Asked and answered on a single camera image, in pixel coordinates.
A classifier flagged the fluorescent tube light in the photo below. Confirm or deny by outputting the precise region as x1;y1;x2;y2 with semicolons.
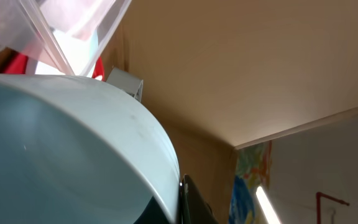
255;185;282;224

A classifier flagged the clear plastic waste bin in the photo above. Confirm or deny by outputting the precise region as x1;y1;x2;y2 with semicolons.
0;0;131;77

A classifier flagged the colourful wall poster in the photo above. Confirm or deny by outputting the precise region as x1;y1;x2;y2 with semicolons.
228;141;272;224

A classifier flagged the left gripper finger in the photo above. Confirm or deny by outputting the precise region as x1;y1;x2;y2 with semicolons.
180;174;218;224

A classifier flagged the light blue rice bowl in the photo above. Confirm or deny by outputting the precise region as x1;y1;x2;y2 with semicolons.
0;74;180;223

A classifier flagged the red wall pipe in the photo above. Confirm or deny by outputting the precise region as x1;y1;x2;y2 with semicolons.
315;192;350;224

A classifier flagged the red serving tray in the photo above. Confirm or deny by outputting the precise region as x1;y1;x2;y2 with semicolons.
2;54;105;82

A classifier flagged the large light blue plate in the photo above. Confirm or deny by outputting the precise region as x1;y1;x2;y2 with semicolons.
25;30;99;78

